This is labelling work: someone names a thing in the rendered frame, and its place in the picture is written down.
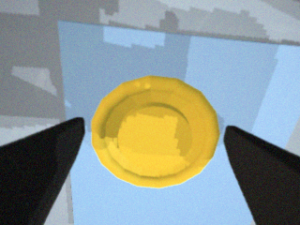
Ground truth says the light blue flat mat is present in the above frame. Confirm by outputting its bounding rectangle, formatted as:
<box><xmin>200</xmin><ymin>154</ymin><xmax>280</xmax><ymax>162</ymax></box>
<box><xmin>58</xmin><ymin>21</ymin><xmax>300</xmax><ymax>225</ymax></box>

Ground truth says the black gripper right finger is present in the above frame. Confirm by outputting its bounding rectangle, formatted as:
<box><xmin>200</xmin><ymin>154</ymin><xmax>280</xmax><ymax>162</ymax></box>
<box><xmin>223</xmin><ymin>126</ymin><xmax>300</xmax><ymax>225</ymax></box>

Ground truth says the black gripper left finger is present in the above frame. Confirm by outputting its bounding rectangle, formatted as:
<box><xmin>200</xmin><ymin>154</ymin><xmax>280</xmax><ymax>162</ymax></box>
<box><xmin>0</xmin><ymin>117</ymin><xmax>85</xmax><ymax>225</ymax></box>

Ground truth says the yellow plate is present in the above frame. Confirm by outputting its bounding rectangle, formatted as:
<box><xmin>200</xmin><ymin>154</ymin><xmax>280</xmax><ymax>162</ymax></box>
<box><xmin>92</xmin><ymin>75</ymin><xmax>219</xmax><ymax>188</ymax></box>

